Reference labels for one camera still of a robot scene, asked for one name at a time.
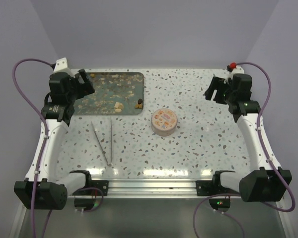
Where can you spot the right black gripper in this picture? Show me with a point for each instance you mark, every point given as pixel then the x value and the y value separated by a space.
pixel 213 86

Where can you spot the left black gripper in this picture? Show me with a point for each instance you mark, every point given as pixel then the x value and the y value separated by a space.
pixel 87 86

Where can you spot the embossed silver tin lid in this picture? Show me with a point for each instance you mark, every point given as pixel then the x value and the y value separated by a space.
pixel 165 116

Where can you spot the metal tweezers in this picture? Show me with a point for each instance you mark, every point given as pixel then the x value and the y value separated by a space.
pixel 103 131

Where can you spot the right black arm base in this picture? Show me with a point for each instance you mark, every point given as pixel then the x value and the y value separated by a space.
pixel 207 188

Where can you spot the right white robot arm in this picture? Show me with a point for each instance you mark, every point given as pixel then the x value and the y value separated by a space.
pixel 267 180

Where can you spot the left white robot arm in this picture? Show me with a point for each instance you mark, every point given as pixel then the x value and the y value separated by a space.
pixel 40 189

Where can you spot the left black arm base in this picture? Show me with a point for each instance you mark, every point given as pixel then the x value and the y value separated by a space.
pixel 95 188

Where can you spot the white chocolate pieces cluster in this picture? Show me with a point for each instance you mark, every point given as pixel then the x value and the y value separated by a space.
pixel 118 107

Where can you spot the green floral metal tray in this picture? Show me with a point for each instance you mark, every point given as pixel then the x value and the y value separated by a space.
pixel 112 87

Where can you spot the caramel candy by tray edge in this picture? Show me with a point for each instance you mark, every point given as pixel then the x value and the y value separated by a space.
pixel 139 106

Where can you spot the round silver tin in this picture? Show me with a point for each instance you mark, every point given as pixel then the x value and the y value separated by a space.
pixel 163 129

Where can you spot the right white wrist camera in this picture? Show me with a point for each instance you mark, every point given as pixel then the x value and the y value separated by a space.
pixel 233 69

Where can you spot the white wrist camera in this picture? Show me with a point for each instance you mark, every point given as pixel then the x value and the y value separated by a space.
pixel 62 65
pixel 233 69

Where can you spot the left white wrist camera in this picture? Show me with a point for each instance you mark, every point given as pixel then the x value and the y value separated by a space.
pixel 62 65

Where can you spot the aluminium mounting rail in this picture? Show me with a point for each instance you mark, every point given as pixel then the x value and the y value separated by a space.
pixel 152 188

